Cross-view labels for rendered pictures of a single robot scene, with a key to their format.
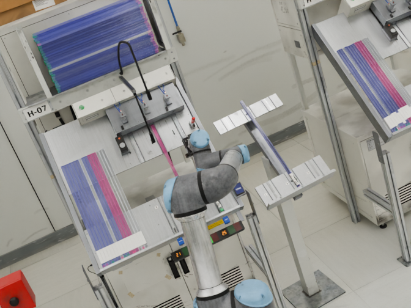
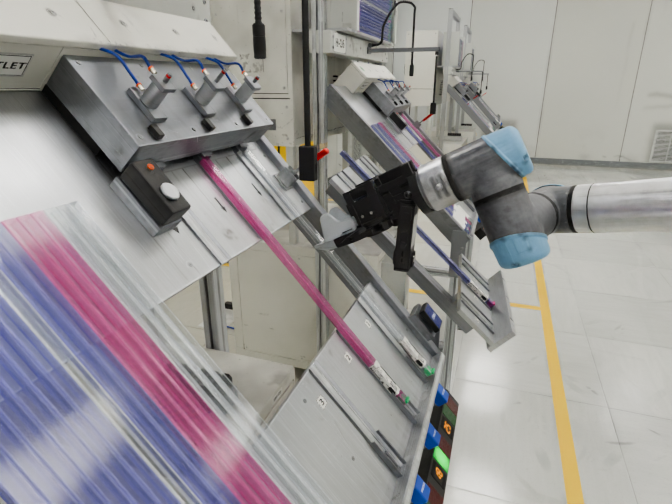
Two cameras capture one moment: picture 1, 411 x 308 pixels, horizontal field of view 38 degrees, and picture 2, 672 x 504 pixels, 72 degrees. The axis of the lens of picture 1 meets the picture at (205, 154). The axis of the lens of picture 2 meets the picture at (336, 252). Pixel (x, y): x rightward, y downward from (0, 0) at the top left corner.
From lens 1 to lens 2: 232 cm
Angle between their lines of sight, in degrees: 56
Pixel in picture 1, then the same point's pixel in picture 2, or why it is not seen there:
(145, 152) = (219, 232)
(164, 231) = (376, 477)
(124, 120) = (154, 109)
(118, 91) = (104, 15)
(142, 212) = (298, 434)
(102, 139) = (52, 168)
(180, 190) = not seen: outside the picture
